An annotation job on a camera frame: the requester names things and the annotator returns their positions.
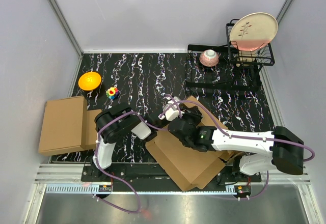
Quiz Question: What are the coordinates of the brown cardboard box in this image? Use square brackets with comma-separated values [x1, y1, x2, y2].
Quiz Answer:
[38, 96, 102, 156]
[145, 95, 242, 191]

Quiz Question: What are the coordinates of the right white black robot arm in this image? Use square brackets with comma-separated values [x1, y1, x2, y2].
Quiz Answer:
[164, 104, 304, 182]

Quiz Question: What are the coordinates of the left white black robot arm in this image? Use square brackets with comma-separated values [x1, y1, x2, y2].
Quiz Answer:
[92, 102, 169, 181]

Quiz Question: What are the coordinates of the closed brown cardboard box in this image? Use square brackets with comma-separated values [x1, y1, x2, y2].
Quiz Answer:
[38, 96, 102, 156]

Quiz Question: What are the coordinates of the colourful flower toy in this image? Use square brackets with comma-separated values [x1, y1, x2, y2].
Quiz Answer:
[105, 87, 120, 99]

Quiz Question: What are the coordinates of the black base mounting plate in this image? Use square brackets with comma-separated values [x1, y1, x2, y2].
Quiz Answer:
[81, 163, 262, 184]

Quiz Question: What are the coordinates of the orange bowl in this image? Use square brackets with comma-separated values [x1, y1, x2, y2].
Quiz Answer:
[78, 72, 101, 91]

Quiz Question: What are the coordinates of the pink patterned ceramic bowl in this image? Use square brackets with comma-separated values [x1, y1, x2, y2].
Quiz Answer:
[199, 49, 220, 67]

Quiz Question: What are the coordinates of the beige cup in rack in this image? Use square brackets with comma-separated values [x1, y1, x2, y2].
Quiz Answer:
[236, 50, 257, 67]

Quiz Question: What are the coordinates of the beige plate with leaf pattern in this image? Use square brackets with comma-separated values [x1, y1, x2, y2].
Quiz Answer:
[229, 12, 278, 51]

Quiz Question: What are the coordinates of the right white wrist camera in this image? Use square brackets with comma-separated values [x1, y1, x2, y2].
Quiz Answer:
[158, 104, 182, 121]

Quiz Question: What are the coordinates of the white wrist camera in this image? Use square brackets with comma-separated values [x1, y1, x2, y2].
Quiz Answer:
[158, 104, 182, 121]
[165, 94, 180, 109]

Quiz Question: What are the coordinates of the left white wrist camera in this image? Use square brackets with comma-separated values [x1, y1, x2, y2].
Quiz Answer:
[165, 94, 180, 109]

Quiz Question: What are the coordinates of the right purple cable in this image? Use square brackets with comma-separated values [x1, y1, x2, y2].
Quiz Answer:
[175, 99, 315, 201]

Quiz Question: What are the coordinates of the black wire dish rack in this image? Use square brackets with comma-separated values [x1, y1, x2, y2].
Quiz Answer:
[185, 19, 275, 92]

